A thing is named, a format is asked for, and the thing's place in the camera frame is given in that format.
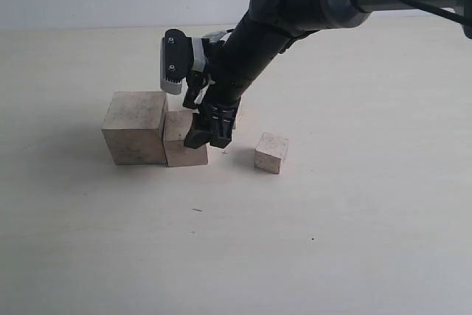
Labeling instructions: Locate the second largest wooden cube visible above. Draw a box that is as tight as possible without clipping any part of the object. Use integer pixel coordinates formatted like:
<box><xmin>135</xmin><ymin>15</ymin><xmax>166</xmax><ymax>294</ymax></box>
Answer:
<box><xmin>163</xmin><ymin>110</ymin><xmax>208</xmax><ymax>167</ymax></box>

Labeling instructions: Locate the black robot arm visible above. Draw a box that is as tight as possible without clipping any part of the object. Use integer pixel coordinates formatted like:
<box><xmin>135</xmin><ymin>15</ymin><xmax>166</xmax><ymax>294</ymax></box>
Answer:
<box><xmin>166</xmin><ymin>0</ymin><xmax>471</xmax><ymax>149</ymax></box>

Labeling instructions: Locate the third largest wooden cube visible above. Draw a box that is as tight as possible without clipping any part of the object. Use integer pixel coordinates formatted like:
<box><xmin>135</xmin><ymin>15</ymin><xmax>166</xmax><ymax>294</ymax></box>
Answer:
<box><xmin>232</xmin><ymin>104</ymin><xmax>244</xmax><ymax>130</ymax></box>

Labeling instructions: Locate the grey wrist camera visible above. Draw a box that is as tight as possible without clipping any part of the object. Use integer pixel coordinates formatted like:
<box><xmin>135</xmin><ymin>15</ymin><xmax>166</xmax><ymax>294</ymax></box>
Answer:
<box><xmin>160</xmin><ymin>28</ymin><xmax>233</xmax><ymax>95</ymax></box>

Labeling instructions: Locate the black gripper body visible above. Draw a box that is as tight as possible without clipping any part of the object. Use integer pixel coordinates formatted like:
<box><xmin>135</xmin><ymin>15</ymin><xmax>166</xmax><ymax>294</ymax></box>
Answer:
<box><xmin>182</xmin><ymin>41</ymin><xmax>246</xmax><ymax>110</ymax></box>

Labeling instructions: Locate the smallest wooden cube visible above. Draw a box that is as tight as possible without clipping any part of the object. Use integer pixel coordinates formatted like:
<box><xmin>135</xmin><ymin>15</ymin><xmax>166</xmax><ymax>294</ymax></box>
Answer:
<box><xmin>254</xmin><ymin>132</ymin><xmax>289</xmax><ymax>174</ymax></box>

